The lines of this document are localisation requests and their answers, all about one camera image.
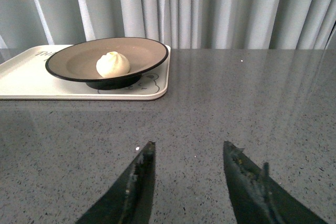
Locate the white steamed bun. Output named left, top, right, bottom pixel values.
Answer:
left=96, top=51, right=130, bottom=78

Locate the white rectangular tray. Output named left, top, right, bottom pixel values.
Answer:
left=1, top=45, right=170, bottom=101

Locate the beige plate black rim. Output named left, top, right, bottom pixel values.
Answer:
left=45, top=37, right=169, bottom=90

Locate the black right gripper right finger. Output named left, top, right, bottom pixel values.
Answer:
left=223, top=141, right=325, bottom=223

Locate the grey pleated curtain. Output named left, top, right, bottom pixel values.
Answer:
left=1, top=0, right=335, bottom=49

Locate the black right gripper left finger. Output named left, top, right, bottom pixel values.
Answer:
left=76, top=142, right=155, bottom=223

